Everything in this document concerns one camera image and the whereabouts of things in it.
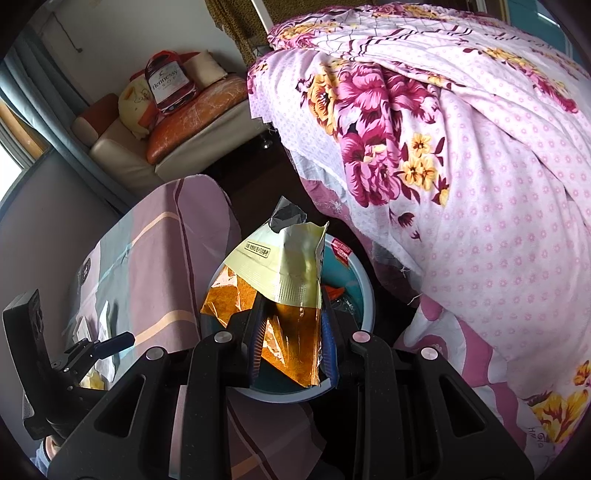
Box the cream leather sofa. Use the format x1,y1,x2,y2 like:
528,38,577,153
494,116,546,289
71,51,278,195

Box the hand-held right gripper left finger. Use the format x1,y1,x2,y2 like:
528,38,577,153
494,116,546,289
46,295,269,480

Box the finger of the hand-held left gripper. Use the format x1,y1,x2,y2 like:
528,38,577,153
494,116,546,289
95,332,136,358

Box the beige pillow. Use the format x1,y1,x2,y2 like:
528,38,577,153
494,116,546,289
185,52,229,89

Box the striped pink cloth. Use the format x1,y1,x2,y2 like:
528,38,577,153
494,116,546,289
60,175,324,480

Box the orange seat cushion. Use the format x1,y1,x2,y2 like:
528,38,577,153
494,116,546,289
147,76,250,164

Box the leopard print curtain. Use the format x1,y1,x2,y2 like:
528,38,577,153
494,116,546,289
205,0,273,65

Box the red gift bag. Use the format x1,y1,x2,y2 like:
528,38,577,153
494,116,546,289
144,51,199,115

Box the person's left forearm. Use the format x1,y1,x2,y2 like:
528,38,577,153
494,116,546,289
32,434,70,478

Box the yellow printed pillow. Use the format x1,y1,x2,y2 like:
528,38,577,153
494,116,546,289
117,76,160,141

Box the red label tag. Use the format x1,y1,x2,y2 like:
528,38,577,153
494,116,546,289
331,239,355,269

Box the clear plastic wrapper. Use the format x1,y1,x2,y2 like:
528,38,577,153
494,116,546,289
332,295,362,320

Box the yellow orange snack bag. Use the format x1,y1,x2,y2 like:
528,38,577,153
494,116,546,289
201,196,329,388

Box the floral pink blanket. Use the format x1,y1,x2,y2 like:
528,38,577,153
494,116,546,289
247,2,591,472

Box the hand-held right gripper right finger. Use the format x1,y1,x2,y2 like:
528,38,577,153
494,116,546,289
321,288,536,480

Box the grey curtain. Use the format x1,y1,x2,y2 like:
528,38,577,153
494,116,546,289
0,28,139,213

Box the teal plastic bin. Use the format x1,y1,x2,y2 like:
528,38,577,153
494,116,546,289
201,233,376,404

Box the window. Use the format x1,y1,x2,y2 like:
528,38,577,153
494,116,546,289
0,99,51,204

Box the yellow wrapper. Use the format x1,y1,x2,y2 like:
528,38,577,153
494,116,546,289
79,369,112,392

